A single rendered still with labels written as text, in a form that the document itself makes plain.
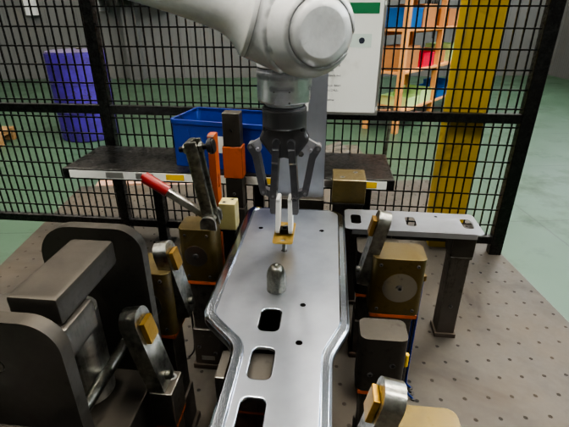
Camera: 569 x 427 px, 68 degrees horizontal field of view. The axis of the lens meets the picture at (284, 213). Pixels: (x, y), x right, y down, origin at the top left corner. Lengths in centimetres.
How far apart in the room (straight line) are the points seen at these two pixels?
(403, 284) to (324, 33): 45
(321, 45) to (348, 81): 79
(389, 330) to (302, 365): 15
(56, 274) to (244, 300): 32
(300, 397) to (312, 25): 42
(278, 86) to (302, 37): 22
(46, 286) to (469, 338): 95
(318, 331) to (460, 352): 54
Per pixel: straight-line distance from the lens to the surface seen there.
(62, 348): 42
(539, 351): 120
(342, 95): 126
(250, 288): 72
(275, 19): 48
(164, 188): 81
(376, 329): 67
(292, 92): 68
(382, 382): 44
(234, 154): 106
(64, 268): 48
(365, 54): 125
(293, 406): 55
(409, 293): 77
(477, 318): 123
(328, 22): 48
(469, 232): 97
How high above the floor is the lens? 142
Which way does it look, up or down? 26 degrees down
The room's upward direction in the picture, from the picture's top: straight up
